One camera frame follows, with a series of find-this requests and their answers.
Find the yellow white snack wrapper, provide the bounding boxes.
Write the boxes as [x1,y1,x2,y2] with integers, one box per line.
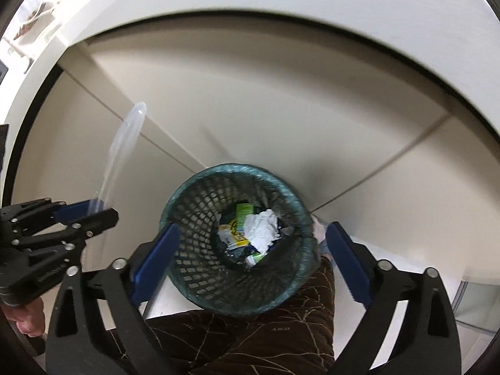
[218,218,250,251]

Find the clear plastic tube bag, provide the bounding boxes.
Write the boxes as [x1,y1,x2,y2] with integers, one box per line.
[88,102,148,215]

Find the white tissue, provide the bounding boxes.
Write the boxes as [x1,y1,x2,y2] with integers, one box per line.
[243,209,280,254]

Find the white plastic pill bottle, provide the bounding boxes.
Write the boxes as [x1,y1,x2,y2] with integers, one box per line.
[245,252,267,268]

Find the green white medicine box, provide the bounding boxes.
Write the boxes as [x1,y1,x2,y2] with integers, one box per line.
[236,202,254,231]

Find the dark mesh trash bin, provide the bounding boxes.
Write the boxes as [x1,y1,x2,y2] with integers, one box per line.
[160,163,319,317]

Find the person's left hand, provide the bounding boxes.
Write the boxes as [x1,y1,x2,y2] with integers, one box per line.
[1,297,46,338]

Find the brown patterned trousers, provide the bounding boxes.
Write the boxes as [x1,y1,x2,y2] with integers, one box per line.
[147,256,335,374]

